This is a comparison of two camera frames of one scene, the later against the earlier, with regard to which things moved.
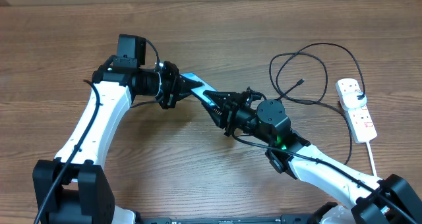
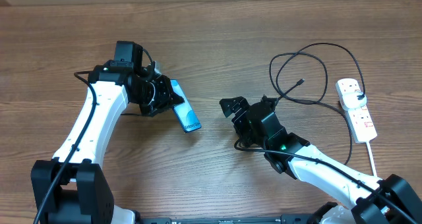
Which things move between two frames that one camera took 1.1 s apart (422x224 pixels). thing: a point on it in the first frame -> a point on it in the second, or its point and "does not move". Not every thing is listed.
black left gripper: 169,99 -> 167,94
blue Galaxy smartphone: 199,91 -> 184,112
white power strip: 359,120 does not move
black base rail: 294,219 does not move
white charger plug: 351,101 does not move
